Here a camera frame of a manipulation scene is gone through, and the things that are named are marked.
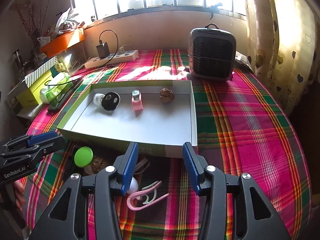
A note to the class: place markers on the white round hook knob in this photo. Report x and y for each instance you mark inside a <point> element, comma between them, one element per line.
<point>133,186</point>

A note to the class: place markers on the yellow green box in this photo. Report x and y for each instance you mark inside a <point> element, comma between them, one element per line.
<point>29,91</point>

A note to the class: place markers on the striped white box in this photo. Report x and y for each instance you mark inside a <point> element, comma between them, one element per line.
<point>40,73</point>

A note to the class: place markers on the pink clip with green pad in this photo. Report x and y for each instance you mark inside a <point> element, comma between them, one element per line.
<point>136,101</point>

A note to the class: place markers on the black round disc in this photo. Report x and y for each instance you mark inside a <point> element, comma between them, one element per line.
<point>110,101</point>

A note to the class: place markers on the heart pattern curtain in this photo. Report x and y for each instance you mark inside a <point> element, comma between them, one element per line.
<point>282,42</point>

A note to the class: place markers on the brown walnut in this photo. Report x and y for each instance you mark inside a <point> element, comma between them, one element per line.
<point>98,163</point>
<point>166,95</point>

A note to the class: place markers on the red flower branches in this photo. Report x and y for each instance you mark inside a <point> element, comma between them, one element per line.
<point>30,14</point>

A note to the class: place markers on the black charger adapter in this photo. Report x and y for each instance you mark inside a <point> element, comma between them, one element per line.
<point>103,49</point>

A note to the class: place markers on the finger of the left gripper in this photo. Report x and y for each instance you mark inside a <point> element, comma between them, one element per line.
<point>55,145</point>
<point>37,138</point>

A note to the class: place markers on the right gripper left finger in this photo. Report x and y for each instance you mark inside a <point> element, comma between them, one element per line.
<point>66,217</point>

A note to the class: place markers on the grey portable space heater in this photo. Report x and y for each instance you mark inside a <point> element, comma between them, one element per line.
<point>211,53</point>

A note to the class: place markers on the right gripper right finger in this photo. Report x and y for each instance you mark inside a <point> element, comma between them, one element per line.
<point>254,216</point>

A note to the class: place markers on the white power strip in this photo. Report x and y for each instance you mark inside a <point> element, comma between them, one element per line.
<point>112,59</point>

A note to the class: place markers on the orange tray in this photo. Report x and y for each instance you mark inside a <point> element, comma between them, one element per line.
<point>63,42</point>

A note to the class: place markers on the green white shallow box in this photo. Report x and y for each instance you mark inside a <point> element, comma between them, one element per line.
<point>160,129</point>

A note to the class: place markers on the black tablet phone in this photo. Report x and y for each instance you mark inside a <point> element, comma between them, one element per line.
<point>63,96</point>

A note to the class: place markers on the plaid pink green bedsheet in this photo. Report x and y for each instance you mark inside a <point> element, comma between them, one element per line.
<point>240,128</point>

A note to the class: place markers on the green mushroom lamp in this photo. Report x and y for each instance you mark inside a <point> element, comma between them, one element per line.
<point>83,159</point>

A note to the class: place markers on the window latch handle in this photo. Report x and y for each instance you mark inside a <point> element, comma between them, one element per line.
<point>214,9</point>

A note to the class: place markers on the green tissue pack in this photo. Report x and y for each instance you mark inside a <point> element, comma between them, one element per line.
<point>53,88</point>

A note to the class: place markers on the white tape roll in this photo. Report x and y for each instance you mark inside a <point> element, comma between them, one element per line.
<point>98,98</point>

